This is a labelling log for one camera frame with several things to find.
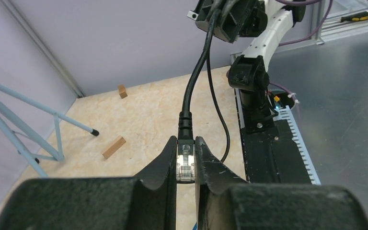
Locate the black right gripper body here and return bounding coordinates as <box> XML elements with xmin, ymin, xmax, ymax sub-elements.
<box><xmin>187</xmin><ymin>0</ymin><xmax>268</xmax><ymax>43</ymax></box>

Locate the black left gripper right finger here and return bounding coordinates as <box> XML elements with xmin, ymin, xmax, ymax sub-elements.
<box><xmin>195</xmin><ymin>137</ymin><xmax>368</xmax><ymax>230</ymax></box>

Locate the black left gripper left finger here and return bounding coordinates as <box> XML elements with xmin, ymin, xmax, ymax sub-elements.
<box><xmin>0</xmin><ymin>136</ymin><xmax>177</xmax><ymax>230</ymax></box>

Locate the black ethernet cable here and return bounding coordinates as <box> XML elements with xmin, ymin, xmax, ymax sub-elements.
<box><xmin>175</xmin><ymin>8</ymin><xmax>231</xmax><ymax>184</ymax></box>

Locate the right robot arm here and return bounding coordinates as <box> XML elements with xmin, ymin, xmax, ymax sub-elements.
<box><xmin>187</xmin><ymin>0</ymin><xmax>308</xmax><ymax>133</ymax></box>

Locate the flat wooden plank block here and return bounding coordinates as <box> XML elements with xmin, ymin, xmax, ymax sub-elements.
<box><xmin>102</xmin><ymin>136</ymin><xmax>126</xmax><ymax>159</ymax></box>

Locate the curved wooden block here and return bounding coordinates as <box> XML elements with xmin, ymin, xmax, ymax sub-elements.
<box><xmin>117</xmin><ymin>84</ymin><xmax>128</xmax><ymax>99</ymax></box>

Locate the yellow black screwdriver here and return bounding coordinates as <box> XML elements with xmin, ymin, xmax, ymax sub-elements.
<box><xmin>340</xmin><ymin>11</ymin><xmax>368</xmax><ymax>23</ymax></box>

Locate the light blue tripod stand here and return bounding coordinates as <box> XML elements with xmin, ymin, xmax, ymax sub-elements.
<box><xmin>0</xmin><ymin>84</ymin><xmax>99</xmax><ymax>177</ymax></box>

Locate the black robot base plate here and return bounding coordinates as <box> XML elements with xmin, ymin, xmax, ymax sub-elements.
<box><xmin>235</xmin><ymin>90</ymin><xmax>321</xmax><ymax>185</ymax></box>

